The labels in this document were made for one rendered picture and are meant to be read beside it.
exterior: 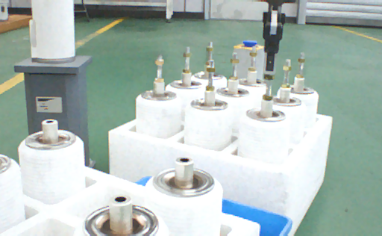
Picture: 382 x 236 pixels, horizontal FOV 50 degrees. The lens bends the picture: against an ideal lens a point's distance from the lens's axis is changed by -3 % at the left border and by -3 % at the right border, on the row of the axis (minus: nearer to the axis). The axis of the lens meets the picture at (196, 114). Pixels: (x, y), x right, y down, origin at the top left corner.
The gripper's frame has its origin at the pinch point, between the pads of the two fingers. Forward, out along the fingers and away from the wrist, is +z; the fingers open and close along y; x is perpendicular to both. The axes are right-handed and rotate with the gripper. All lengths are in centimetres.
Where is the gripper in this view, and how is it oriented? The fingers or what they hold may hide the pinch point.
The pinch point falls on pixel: (269, 62)
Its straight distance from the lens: 78.1
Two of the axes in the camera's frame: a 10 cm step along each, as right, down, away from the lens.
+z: -0.4, 9.5, 3.0
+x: -9.9, -0.9, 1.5
